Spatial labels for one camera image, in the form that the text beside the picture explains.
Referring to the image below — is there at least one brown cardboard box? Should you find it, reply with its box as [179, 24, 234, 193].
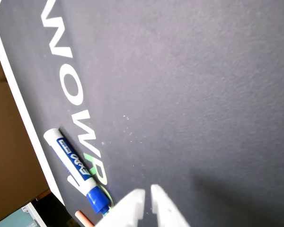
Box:
[0, 60, 51, 225]

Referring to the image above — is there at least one grey WOWROBO mat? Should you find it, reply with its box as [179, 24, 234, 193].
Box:
[0, 0, 284, 227]

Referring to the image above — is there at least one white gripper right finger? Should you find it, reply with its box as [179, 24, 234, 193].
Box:
[151, 184, 190, 227]

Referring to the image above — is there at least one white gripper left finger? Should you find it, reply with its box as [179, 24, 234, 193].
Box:
[94, 188, 146, 227]

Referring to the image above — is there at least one orange chalk stick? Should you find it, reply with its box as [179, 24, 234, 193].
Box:
[75, 210, 96, 227]

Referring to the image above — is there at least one teal metal cabinet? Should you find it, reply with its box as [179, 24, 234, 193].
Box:
[0, 202, 48, 227]

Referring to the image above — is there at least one blue whiteboard marker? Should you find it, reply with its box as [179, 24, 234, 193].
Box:
[43, 128, 111, 214]

